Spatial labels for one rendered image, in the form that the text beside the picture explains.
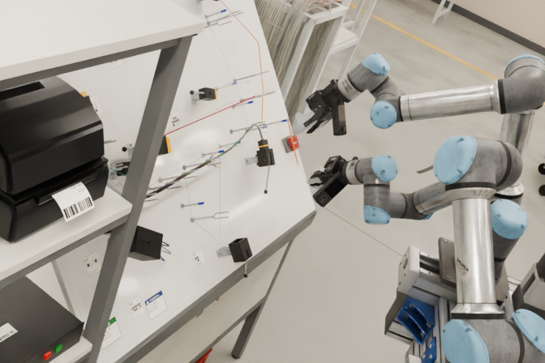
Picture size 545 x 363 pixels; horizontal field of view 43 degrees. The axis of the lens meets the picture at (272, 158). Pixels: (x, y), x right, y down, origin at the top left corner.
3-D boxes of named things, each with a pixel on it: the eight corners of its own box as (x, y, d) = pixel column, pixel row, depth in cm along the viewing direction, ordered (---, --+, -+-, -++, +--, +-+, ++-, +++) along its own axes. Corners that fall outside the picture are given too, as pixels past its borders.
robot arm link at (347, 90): (366, 92, 214) (354, 92, 207) (356, 101, 216) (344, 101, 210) (354, 73, 216) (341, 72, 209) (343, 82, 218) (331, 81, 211)
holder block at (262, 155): (258, 167, 231) (268, 165, 229) (255, 151, 231) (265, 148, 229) (265, 166, 235) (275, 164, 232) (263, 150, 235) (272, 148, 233)
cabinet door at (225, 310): (267, 296, 287) (299, 224, 267) (186, 367, 242) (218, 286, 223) (261, 293, 287) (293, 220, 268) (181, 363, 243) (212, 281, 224)
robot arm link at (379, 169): (379, 181, 191) (379, 151, 193) (354, 185, 200) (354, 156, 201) (401, 184, 196) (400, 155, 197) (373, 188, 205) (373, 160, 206)
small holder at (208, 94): (178, 87, 212) (195, 83, 208) (197, 91, 219) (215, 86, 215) (179, 102, 211) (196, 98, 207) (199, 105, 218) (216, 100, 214)
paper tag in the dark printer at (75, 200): (94, 207, 122) (97, 194, 120) (66, 222, 116) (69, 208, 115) (75, 194, 123) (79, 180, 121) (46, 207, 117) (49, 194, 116)
